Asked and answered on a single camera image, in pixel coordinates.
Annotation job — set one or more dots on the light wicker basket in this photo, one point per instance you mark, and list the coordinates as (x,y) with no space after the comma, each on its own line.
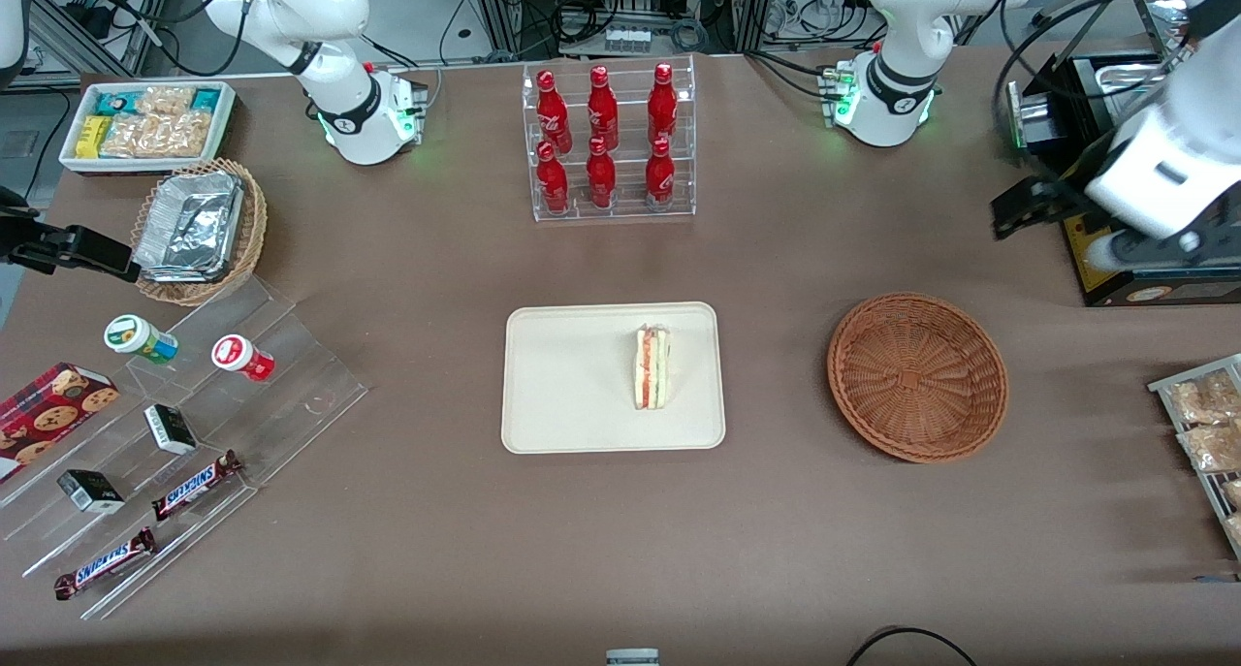
(250,230)

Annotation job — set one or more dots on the red lid cup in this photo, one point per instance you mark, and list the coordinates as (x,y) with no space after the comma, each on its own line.
(238,356)

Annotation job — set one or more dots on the small black box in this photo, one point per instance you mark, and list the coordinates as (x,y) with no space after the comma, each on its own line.
(90,491)
(171,429)

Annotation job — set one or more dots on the cream rectangular tray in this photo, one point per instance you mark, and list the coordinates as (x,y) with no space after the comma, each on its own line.
(572,380)

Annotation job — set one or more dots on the aluminium foil tray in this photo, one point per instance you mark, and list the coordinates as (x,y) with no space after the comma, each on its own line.
(189,225)

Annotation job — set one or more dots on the clear bag of nut snacks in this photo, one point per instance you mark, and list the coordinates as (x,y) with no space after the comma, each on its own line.
(160,136)
(165,100)

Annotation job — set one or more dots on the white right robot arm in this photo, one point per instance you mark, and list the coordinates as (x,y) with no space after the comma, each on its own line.
(339,113)

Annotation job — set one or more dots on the empty round brown wicker basket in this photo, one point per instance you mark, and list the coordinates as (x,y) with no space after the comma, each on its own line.
(916,380)

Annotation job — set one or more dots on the yellow snack packet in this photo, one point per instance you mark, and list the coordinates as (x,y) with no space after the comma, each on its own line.
(92,137)

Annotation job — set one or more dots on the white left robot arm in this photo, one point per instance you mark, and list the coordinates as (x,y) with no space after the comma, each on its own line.
(897,84)

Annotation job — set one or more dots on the clear acrylic stepped stand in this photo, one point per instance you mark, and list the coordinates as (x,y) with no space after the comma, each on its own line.
(291,385)

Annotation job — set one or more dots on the white rectangular snack bin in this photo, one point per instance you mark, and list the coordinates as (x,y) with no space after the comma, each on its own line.
(145,166)

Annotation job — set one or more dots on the red cookie box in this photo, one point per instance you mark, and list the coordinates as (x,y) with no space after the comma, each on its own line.
(48,419)

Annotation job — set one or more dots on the green lid white cup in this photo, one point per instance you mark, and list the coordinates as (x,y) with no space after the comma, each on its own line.
(136,336)

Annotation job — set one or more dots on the Snickers chocolate bar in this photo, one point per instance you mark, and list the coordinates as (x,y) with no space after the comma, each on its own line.
(194,487)
(105,564)

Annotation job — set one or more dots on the white power strip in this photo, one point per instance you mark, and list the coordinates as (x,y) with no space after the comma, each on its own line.
(627,39)

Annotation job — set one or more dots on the triangle sandwich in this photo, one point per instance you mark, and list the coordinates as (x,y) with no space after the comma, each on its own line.
(652,367)

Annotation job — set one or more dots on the red cola bottle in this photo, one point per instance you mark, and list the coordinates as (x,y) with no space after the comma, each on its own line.
(602,106)
(553,181)
(662,102)
(552,109)
(660,174)
(601,176)

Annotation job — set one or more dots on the teal snack packet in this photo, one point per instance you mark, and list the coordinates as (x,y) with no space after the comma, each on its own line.
(116,102)
(206,99)

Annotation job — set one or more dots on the clear acrylic bottle rack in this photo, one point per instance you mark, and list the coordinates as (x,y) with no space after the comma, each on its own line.
(630,210)

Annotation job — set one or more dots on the clear bag of crackers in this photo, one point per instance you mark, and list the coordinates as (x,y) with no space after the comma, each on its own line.
(1212,448)
(1234,530)
(1232,493)
(1207,397)

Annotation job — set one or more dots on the black and yellow appliance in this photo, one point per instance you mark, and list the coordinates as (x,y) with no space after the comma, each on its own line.
(1144,293)

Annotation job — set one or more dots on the small grey device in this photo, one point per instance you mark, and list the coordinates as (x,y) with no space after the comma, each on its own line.
(632,657)

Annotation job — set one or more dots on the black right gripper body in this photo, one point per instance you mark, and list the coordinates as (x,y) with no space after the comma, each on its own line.
(21,242)

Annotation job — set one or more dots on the tray of packaged snacks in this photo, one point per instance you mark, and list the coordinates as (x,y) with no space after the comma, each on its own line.
(1178,433)

